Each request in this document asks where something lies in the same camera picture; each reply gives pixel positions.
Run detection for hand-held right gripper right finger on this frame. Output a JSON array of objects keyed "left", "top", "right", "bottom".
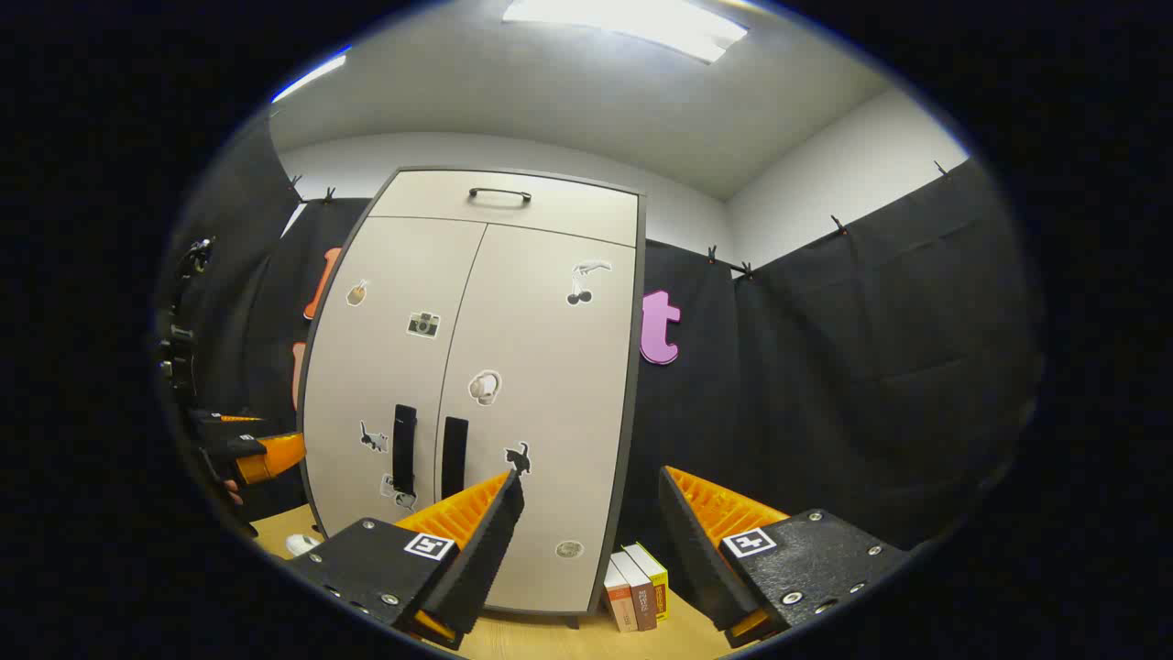
[{"left": 656, "top": 465, "right": 910, "bottom": 650}]

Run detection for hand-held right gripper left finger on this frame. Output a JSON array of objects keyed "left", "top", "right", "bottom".
[{"left": 289, "top": 469, "right": 526, "bottom": 652}]

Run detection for cabinet door with camera sticker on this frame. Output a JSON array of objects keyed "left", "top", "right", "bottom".
[{"left": 302, "top": 216, "right": 488, "bottom": 534}]

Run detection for cabinet door with cherry sticker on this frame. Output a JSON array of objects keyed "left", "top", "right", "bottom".
[{"left": 431, "top": 224, "right": 637, "bottom": 613}]

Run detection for beige double-door shoe cabinet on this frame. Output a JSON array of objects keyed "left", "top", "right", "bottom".
[{"left": 298, "top": 167, "right": 647, "bottom": 617}]

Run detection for brown book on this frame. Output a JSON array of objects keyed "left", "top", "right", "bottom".
[{"left": 612, "top": 550, "right": 659, "bottom": 632}]

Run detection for orange and white book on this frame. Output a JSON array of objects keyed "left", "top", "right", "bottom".
[{"left": 603, "top": 559, "right": 639, "bottom": 633}]

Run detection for black backdrop cloth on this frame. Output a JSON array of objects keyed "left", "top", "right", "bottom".
[{"left": 170, "top": 119, "right": 1046, "bottom": 569}]

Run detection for narrow ceiling light strip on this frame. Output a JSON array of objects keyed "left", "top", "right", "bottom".
[{"left": 270, "top": 53, "right": 349, "bottom": 104}]

